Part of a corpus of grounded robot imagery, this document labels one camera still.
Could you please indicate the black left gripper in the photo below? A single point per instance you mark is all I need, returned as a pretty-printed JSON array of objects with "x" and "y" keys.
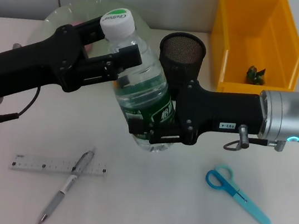
[{"x": 32, "y": 66}]

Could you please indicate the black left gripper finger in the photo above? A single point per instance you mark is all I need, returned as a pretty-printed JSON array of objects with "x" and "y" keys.
[{"x": 126, "y": 58}]

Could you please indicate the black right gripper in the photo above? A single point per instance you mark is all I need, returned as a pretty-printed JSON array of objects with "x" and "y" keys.
[{"x": 223, "y": 109}]

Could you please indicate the clear plastic water bottle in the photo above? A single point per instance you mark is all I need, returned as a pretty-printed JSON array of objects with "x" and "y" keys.
[{"x": 141, "y": 88}]

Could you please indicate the green plastic wrapper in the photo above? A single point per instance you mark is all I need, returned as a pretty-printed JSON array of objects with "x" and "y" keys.
[{"x": 256, "y": 75}]

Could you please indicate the green glass fruit bowl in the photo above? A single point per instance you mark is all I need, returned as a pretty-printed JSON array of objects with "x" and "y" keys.
[{"x": 77, "y": 11}]

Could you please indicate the black mesh pen holder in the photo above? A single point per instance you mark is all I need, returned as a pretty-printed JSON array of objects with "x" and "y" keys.
[{"x": 182, "y": 52}]

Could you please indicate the blue scissors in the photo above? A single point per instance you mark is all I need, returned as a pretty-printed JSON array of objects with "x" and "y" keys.
[{"x": 250, "y": 208}]

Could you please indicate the clear plastic ruler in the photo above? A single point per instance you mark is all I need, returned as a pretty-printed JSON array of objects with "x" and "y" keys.
[{"x": 46, "y": 164}]

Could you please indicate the grey white ballpoint pen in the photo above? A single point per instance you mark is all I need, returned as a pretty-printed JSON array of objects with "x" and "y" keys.
[{"x": 54, "y": 202}]

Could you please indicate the left gripper metal plug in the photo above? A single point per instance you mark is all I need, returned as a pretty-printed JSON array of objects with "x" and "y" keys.
[{"x": 17, "y": 46}]

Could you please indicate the gripper metal plug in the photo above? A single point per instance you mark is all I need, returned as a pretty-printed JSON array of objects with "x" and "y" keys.
[
  {"x": 17, "y": 46},
  {"x": 243, "y": 134}
]

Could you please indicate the right gripper metal plug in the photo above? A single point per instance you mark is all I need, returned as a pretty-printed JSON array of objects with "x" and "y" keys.
[{"x": 243, "y": 134}]

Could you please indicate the yellow plastic bin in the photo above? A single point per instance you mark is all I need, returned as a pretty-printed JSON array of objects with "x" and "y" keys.
[{"x": 260, "y": 49}]

